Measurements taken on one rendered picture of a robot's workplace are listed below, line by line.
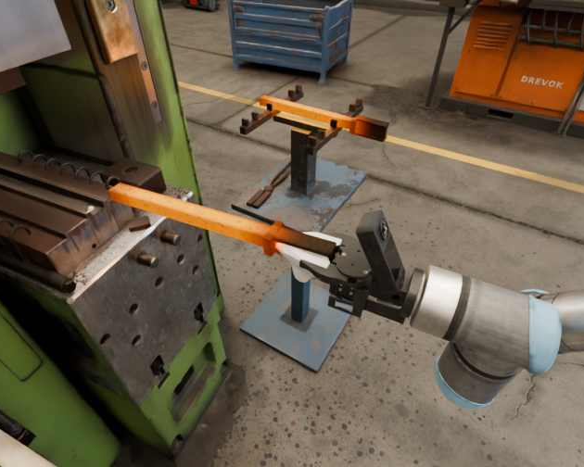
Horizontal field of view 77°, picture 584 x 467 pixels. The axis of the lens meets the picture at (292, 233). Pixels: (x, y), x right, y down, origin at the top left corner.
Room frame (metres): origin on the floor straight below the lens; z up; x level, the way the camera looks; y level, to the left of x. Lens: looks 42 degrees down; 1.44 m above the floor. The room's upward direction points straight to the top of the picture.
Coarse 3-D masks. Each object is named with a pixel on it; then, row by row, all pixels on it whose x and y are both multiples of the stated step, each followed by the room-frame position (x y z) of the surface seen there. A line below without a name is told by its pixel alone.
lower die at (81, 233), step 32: (0, 160) 0.76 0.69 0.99; (0, 192) 0.64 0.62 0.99; (32, 192) 0.62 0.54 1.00; (96, 192) 0.63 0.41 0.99; (0, 224) 0.54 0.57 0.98; (32, 224) 0.54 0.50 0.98; (64, 224) 0.53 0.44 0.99; (96, 224) 0.56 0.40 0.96; (32, 256) 0.48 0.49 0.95; (64, 256) 0.48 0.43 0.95
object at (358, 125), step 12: (264, 96) 1.09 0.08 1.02; (276, 108) 1.05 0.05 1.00; (288, 108) 1.02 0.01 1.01; (300, 108) 1.00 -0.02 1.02; (312, 108) 1.00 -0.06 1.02; (324, 120) 0.96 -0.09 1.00; (348, 120) 0.92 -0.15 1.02; (360, 120) 0.91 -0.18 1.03; (372, 120) 0.90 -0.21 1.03; (360, 132) 0.91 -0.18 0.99; (372, 132) 0.89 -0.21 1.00; (384, 132) 0.88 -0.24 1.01
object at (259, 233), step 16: (112, 192) 0.53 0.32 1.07; (128, 192) 0.53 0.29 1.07; (144, 192) 0.53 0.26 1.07; (144, 208) 0.50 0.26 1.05; (160, 208) 0.49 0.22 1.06; (176, 208) 0.48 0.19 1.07; (192, 208) 0.48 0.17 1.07; (208, 208) 0.48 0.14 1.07; (192, 224) 0.46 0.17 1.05; (208, 224) 0.45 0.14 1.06; (224, 224) 0.44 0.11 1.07; (240, 224) 0.43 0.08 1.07; (256, 224) 0.43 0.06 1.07; (256, 240) 0.41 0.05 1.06; (272, 240) 0.40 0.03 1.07; (288, 240) 0.39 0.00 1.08; (304, 240) 0.39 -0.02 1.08; (320, 240) 0.39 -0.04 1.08
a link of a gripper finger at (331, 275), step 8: (304, 264) 0.35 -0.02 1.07; (312, 264) 0.35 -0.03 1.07; (312, 272) 0.34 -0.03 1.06; (320, 272) 0.33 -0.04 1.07; (328, 272) 0.33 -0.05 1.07; (336, 272) 0.34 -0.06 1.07; (320, 280) 0.33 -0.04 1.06; (328, 280) 0.33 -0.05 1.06; (336, 280) 0.33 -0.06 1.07; (344, 280) 0.32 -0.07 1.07
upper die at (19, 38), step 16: (0, 0) 0.57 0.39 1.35; (16, 0) 0.59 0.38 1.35; (32, 0) 0.61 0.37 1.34; (48, 0) 0.64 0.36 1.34; (0, 16) 0.56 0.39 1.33; (16, 16) 0.58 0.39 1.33; (32, 16) 0.60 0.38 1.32; (48, 16) 0.63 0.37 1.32; (0, 32) 0.55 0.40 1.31; (16, 32) 0.57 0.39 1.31; (32, 32) 0.60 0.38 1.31; (48, 32) 0.62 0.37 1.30; (64, 32) 0.64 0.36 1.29; (0, 48) 0.55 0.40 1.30; (16, 48) 0.56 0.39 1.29; (32, 48) 0.59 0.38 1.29; (48, 48) 0.61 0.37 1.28; (64, 48) 0.63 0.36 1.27; (0, 64) 0.54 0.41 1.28; (16, 64) 0.56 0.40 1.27
